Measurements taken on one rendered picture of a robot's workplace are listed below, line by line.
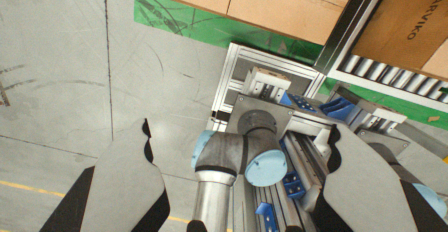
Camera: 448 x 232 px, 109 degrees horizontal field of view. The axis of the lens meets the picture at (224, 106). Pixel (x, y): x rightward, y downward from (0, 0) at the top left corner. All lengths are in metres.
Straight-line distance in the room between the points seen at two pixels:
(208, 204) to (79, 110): 2.27
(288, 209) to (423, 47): 0.77
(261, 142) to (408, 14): 0.87
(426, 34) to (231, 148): 0.85
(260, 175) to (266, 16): 0.83
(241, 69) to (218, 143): 1.03
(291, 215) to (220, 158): 0.30
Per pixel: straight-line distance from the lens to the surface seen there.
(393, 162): 0.85
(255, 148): 0.46
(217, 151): 0.44
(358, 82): 1.28
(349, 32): 1.17
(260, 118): 0.57
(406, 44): 1.03
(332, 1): 1.15
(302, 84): 1.56
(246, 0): 1.03
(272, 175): 0.48
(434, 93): 1.72
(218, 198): 0.43
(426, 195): 0.79
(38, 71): 2.60
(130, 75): 1.94
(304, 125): 0.81
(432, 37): 0.98
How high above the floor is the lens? 1.57
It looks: 63 degrees down
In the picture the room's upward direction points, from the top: 174 degrees counter-clockwise
